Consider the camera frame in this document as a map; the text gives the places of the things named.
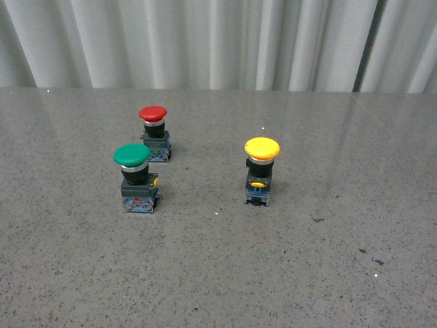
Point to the red mushroom push button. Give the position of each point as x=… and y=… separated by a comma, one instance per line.
x=155, y=136

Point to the green mushroom push button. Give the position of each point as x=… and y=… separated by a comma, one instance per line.
x=139, y=188

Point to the yellow mushroom push button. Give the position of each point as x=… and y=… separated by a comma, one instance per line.
x=261, y=153

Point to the white pleated curtain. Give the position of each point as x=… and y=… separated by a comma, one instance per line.
x=340, y=46

